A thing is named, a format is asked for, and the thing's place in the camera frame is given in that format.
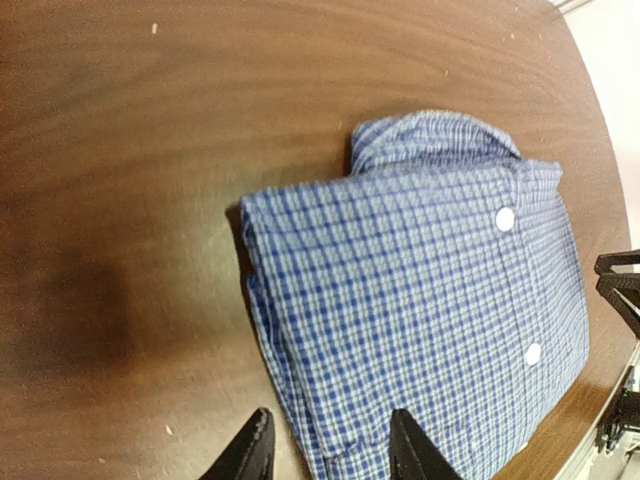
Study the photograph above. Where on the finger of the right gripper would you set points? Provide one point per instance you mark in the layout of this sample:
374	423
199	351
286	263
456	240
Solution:
606	263
621	291

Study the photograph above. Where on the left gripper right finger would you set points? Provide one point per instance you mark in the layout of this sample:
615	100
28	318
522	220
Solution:
412	454

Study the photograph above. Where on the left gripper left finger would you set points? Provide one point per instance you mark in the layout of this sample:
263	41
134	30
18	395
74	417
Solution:
250	454

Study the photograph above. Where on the blue plaid long sleeve shirt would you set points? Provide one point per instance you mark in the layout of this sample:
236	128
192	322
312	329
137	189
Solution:
441	277

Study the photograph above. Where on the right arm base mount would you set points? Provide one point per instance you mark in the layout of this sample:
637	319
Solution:
621	415

